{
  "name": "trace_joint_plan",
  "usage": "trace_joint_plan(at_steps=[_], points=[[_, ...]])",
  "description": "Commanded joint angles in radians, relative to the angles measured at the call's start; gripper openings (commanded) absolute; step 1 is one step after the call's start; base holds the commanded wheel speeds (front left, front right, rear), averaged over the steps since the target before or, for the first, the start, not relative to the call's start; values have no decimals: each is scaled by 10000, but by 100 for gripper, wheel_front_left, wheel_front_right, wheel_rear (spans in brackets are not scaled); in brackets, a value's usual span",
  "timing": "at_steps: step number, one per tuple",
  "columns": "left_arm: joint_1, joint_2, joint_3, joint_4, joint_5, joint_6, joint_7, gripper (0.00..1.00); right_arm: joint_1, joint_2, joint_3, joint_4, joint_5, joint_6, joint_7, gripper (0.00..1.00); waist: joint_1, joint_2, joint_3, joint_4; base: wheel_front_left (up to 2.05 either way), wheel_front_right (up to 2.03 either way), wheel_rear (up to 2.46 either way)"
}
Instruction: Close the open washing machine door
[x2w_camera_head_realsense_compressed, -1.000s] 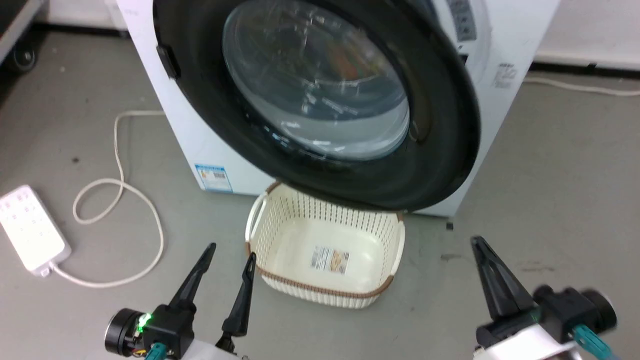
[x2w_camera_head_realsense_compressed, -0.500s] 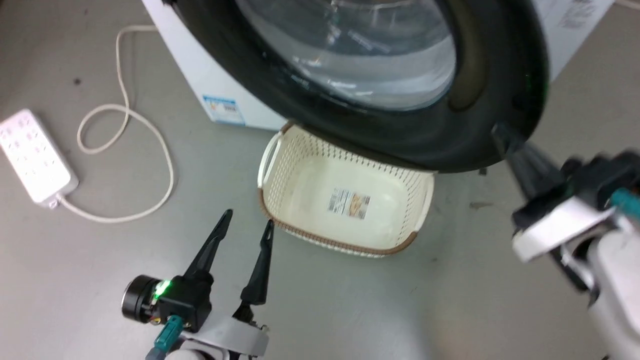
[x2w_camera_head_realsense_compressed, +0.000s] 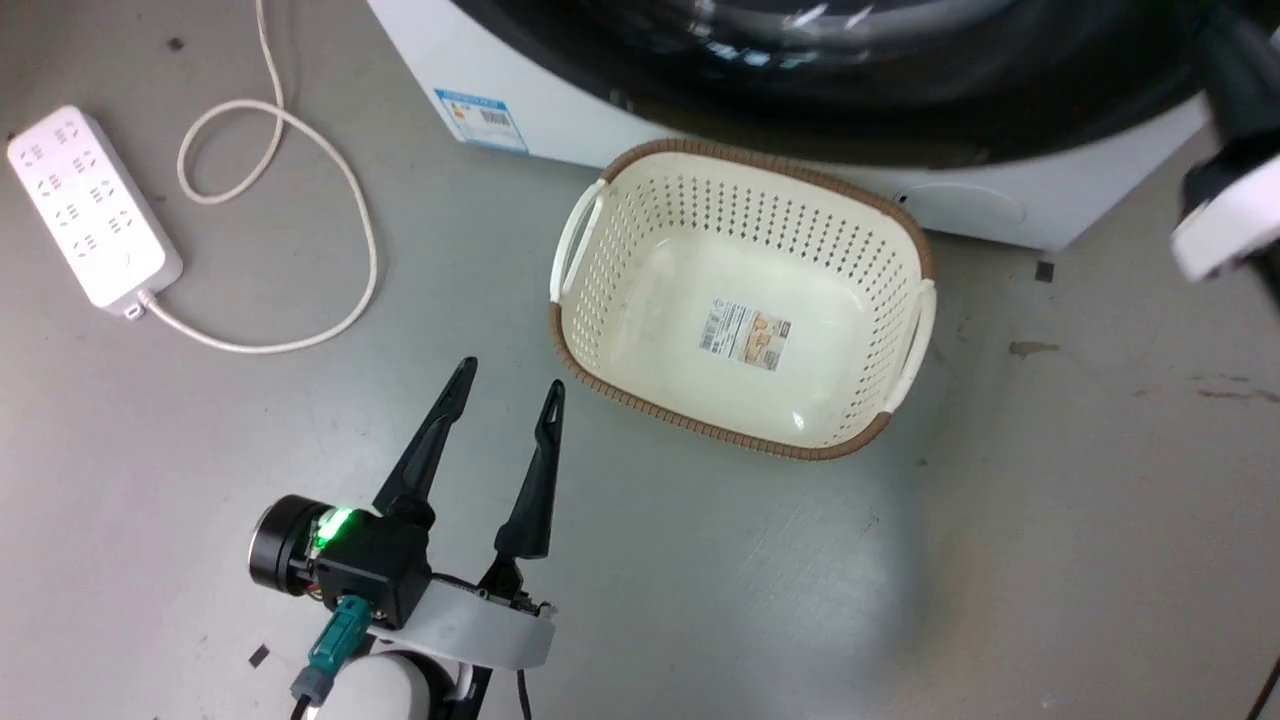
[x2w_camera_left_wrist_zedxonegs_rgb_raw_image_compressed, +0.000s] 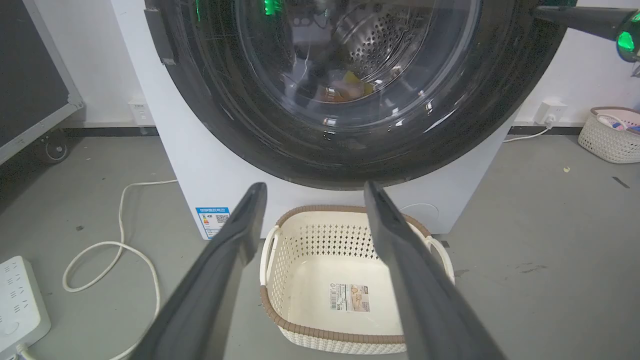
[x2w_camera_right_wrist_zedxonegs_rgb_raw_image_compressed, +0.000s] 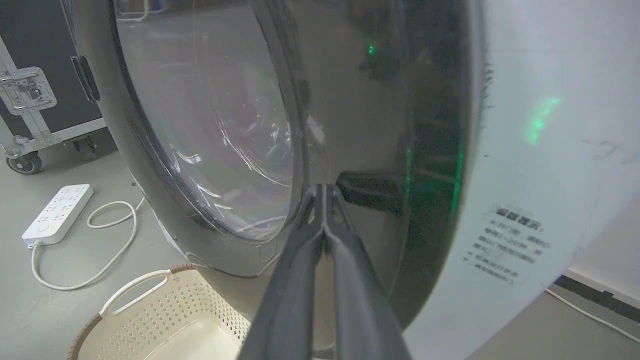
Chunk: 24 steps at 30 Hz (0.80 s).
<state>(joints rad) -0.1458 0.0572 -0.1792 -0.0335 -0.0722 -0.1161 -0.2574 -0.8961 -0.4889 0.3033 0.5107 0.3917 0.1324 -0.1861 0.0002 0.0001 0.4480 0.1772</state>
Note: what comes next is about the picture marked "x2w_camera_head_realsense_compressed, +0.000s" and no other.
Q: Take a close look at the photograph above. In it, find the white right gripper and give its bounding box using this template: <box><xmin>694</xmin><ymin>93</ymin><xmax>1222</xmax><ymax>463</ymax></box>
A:
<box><xmin>1169</xmin><ymin>0</ymin><xmax>1280</xmax><ymax>283</ymax></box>

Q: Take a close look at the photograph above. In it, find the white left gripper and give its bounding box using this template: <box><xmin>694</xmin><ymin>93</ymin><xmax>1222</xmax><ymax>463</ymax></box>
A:
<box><xmin>368</xmin><ymin>356</ymin><xmax>567</xmax><ymax>672</ymax></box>

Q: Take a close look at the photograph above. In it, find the white washing machine body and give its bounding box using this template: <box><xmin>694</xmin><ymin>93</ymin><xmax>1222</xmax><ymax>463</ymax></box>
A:
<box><xmin>365</xmin><ymin>0</ymin><xmax>1217</xmax><ymax>252</ymax></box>

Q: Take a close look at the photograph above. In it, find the dark glass washing machine door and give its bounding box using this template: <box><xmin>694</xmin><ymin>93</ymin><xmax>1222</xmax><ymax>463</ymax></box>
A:
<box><xmin>450</xmin><ymin>0</ymin><xmax>1213</xmax><ymax>170</ymax></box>

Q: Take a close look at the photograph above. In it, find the printed product label sticker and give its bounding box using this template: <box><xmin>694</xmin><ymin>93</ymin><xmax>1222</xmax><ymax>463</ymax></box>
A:
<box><xmin>698</xmin><ymin>298</ymin><xmax>793</xmax><ymax>372</ymax></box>

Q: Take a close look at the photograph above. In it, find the round white filter cover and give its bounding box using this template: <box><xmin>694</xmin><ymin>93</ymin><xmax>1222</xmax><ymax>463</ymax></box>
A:
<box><xmin>893</xmin><ymin>180</ymin><xmax>1029</xmax><ymax>234</ymax></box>

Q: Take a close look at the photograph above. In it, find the cream perforated laundry basket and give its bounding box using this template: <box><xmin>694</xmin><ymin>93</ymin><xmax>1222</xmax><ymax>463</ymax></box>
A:
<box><xmin>548</xmin><ymin>138</ymin><xmax>939</xmax><ymax>462</ymax></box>

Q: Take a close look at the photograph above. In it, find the blue white energy label sticker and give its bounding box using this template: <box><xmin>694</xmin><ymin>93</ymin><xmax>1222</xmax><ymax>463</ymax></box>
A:
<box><xmin>433</xmin><ymin>87</ymin><xmax>530</xmax><ymax>155</ymax></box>

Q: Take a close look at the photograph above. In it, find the white multi-socket power strip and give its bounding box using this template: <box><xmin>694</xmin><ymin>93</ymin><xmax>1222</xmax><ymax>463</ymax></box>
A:
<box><xmin>6</xmin><ymin>105</ymin><xmax>185</xmax><ymax>321</ymax></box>

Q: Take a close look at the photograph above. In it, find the teal cable connector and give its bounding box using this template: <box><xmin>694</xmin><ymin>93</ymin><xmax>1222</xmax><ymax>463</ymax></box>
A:
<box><xmin>290</xmin><ymin>594</ymin><xmax>373</xmax><ymax>705</ymax></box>

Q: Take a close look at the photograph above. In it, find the white power strip cable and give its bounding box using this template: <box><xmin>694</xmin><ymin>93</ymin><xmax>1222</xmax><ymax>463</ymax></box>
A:
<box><xmin>140</xmin><ymin>0</ymin><xmax>380</xmax><ymax>356</ymax></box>

